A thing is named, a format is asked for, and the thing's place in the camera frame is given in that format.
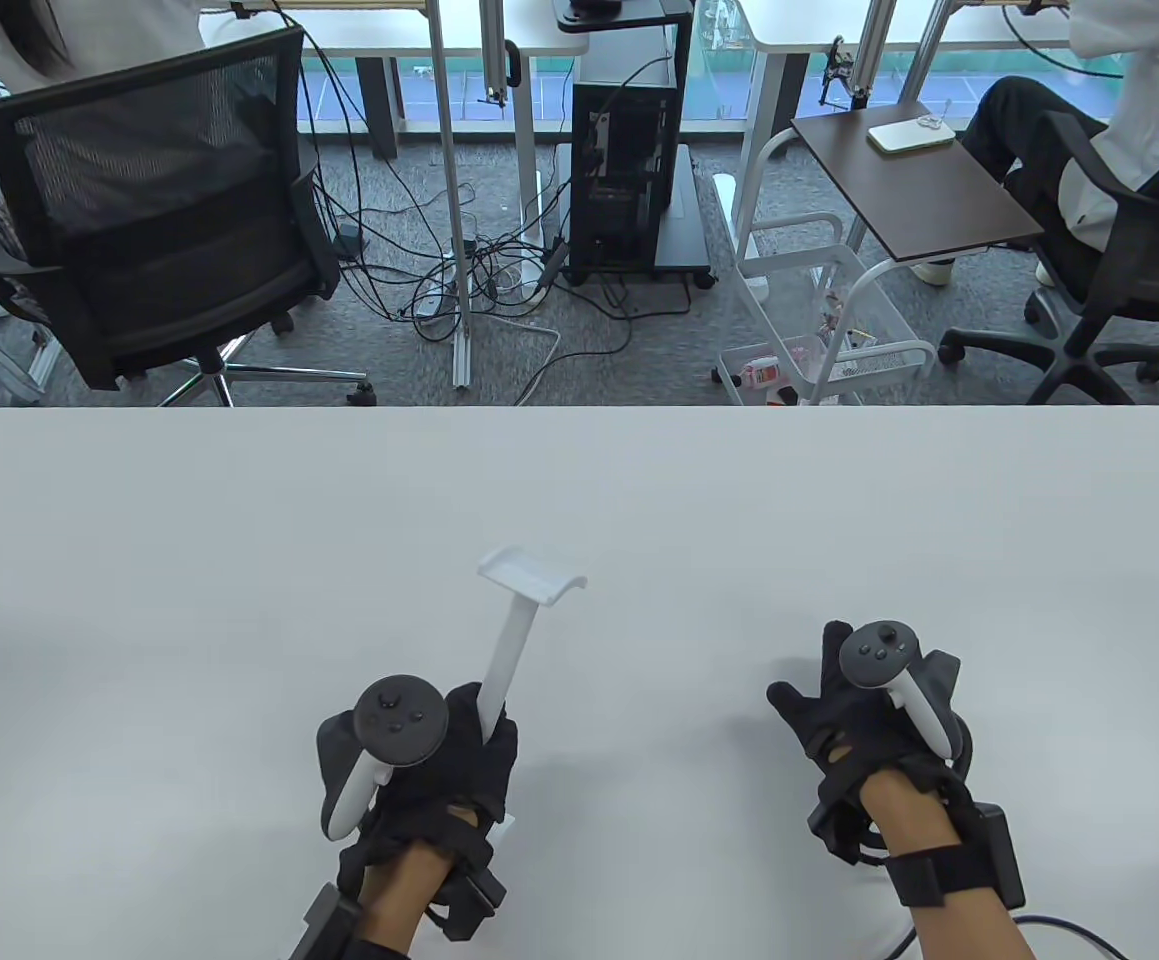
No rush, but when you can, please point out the bundle of black cables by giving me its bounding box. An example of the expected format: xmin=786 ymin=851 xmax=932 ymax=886
xmin=269 ymin=0 xmax=695 ymax=346

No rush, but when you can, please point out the tall aluminium profile post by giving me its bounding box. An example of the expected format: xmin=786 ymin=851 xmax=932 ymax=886
xmin=426 ymin=0 xmax=475 ymax=389

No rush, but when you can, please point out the black computer cart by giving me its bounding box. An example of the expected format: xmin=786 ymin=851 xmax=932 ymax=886
xmin=551 ymin=0 xmax=715 ymax=291

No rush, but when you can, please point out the black clamp bracket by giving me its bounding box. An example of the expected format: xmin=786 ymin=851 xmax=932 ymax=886
xmin=819 ymin=38 xmax=875 ymax=111

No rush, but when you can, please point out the white metal frame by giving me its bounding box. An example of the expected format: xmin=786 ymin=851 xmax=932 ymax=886
xmin=0 ymin=270 xmax=65 ymax=401

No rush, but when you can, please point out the brown side table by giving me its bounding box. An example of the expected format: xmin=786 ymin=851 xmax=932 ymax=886
xmin=734 ymin=102 xmax=1045 ymax=301

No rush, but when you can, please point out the black wrist sensor box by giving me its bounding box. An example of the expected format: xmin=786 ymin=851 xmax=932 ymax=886
xmin=969 ymin=800 xmax=1027 ymax=913
xmin=289 ymin=885 xmax=365 ymax=960

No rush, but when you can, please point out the black office chair with armrests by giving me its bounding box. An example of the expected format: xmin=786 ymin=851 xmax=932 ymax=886
xmin=937 ymin=110 xmax=1159 ymax=406

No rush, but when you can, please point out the black mesh office chair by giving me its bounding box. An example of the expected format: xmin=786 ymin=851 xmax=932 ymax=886
xmin=0 ymin=25 xmax=377 ymax=406

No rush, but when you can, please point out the person's left forearm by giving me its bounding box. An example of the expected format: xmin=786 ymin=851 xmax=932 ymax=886
xmin=349 ymin=840 xmax=450 ymax=960

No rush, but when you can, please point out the black left wrist sensor box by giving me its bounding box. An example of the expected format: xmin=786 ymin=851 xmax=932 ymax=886
xmin=289 ymin=885 xmax=365 ymax=960

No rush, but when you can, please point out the grey white left hand controller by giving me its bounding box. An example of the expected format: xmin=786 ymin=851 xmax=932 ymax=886
xmin=317 ymin=677 xmax=448 ymax=841

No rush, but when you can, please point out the grey white right hand controller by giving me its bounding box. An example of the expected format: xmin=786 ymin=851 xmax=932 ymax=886
xmin=839 ymin=621 xmax=962 ymax=756

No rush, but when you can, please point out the person's left hand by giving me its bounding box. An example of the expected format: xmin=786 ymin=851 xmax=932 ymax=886
xmin=339 ymin=683 xmax=520 ymax=873

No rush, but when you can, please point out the short aluminium profile post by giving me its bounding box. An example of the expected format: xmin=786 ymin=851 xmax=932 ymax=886
xmin=479 ymin=0 xmax=510 ymax=106

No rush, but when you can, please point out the white phone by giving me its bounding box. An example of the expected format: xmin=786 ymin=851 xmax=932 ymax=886
xmin=866 ymin=118 xmax=957 ymax=156

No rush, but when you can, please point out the black computer tower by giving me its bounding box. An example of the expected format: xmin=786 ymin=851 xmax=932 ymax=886
xmin=571 ymin=82 xmax=680 ymax=271

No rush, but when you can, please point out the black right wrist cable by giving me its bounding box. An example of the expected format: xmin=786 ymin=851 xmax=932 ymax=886
xmin=1019 ymin=915 xmax=1132 ymax=960

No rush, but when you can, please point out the black right wrist sensor box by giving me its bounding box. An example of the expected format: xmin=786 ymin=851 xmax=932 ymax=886
xmin=969 ymin=800 xmax=1027 ymax=913

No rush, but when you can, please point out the white wire trolley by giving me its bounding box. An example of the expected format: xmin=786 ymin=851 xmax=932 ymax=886
xmin=711 ymin=215 xmax=938 ymax=406

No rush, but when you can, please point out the white T-shaped stand pole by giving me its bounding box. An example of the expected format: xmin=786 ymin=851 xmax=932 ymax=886
xmin=477 ymin=547 xmax=588 ymax=751

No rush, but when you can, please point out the grey white hand controller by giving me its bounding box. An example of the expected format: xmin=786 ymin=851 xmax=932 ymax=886
xmin=839 ymin=621 xmax=962 ymax=756
xmin=317 ymin=677 xmax=448 ymax=841

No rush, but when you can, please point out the white desk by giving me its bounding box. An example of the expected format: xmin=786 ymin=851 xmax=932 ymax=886
xmin=739 ymin=0 xmax=1085 ymax=131
xmin=201 ymin=0 xmax=590 ymax=241

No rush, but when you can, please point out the person's right hand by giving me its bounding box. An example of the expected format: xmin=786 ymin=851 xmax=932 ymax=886
xmin=767 ymin=621 xmax=970 ymax=801

